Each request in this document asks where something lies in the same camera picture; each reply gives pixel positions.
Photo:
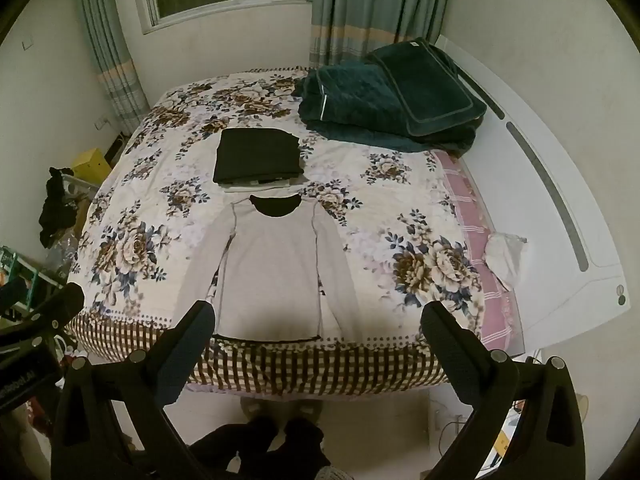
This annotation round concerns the white long-sleeve shirt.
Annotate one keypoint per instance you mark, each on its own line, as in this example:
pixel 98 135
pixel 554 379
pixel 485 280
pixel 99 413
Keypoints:
pixel 270 260

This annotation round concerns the pink striped sheet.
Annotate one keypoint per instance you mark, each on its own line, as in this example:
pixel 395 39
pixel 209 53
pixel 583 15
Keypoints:
pixel 475 220

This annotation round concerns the yellow box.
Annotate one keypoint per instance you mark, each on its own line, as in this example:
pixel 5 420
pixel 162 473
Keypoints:
pixel 92 165

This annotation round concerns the floral bedspread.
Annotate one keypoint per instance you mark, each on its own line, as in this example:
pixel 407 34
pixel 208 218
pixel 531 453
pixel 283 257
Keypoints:
pixel 150 185

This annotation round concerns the dark green cushion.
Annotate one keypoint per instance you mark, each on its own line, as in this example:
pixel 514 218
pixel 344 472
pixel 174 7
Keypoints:
pixel 425 85

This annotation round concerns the black hanging garment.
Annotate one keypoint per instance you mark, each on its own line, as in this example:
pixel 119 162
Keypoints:
pixel 55 210

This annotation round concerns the grey-green striped curtain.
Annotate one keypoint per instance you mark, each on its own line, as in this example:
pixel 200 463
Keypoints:
pixel 110 45
pixel 370 5

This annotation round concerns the dark green blanket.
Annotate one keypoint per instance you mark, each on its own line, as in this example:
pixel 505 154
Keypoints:
pixel 350 110

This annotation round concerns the green crate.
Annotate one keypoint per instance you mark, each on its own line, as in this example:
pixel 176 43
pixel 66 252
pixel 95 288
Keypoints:
pixel 20 265

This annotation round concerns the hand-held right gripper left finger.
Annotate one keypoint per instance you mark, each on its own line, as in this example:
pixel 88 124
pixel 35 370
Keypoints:
pixel 184 355

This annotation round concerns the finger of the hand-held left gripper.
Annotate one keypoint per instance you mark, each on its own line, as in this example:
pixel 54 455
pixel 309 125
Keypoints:
pixel 55 310

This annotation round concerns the white crumpled cloth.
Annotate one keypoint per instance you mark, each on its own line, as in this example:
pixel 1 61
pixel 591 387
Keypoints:
pixel 505 257

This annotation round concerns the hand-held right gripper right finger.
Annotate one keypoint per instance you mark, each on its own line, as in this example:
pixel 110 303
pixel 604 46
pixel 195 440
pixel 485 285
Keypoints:
pixel 452 355

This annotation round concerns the person's legs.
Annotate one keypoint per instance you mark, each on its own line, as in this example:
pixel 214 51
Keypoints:
pixel 270 447

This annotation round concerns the white folded garment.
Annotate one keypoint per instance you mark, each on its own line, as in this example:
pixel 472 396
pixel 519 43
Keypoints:
pixel 240 186

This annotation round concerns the black folded garment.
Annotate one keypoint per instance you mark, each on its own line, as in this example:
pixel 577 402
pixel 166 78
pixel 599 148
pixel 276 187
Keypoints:
pixel 257 155

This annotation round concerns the white headboard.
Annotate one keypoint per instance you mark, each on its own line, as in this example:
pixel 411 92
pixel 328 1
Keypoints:
pixel 540 185

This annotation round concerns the wall socket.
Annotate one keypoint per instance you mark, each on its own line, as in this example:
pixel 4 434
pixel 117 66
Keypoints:
pixel 101 123

